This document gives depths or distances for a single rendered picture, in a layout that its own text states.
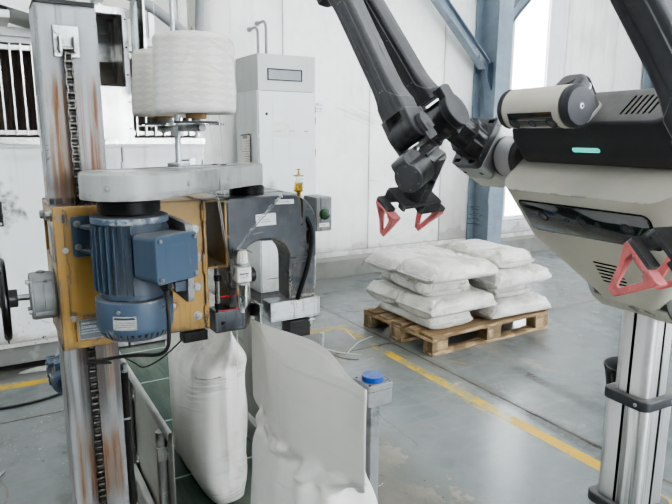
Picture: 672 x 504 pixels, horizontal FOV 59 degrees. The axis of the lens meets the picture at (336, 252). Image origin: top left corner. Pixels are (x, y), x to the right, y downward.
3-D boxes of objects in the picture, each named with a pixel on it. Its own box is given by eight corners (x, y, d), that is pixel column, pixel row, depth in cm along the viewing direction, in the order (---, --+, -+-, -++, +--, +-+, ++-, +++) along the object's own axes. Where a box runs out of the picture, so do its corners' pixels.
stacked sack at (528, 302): (554, 313, 468) (556, 294, 465) (492, 326, 435) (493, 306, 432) (513, 300, 504) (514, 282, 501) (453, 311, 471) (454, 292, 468)
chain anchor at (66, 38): (81, 56, 124) (79, 25, 123) (55, 55, 121) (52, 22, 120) (79, 58, 126) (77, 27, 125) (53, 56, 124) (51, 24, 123)
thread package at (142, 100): (201, 119, 143) (198, 45, 139) (139, 118, 135) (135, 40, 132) (183, 120, 155) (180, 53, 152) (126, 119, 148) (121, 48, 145)
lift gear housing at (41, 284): (59, 322, 131) (55, 273, 129) (31, 326, 128) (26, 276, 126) (54, 310, 140) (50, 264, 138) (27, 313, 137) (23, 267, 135)
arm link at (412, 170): (424, 108, 116) (393, 131, 122) (398, 124, 107) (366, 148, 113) (458, 159, 117) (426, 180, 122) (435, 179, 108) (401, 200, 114)
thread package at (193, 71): (249, 118, 120) (247, 29, 117) (166, 116, 112) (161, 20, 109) (221, 120, 135) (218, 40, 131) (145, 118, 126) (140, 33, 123)
